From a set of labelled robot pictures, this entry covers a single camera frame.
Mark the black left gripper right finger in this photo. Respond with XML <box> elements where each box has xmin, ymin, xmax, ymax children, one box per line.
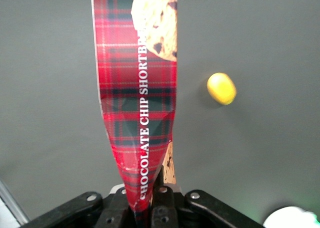
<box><xmin>149</xmin><ymin>165</ymin><xmax>179</xmax><ymax>228</ymax></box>

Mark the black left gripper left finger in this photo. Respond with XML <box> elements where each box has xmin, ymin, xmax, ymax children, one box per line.
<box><xmin>95</xmin><ymin>186</ymin><xmax>136</xmax><ymax>228</ymax></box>

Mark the red tartan cookie box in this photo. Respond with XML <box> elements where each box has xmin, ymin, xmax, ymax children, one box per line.
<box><xmin>90</xmin><ymin>0</ymin><xmax>179</xmax><ymax>228</ymax></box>

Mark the yellow lemon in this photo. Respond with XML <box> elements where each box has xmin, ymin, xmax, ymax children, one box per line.
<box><xmin>206</xmin><ymin>72</ymin><xmax>238</xmax><ymax>106</ymax></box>

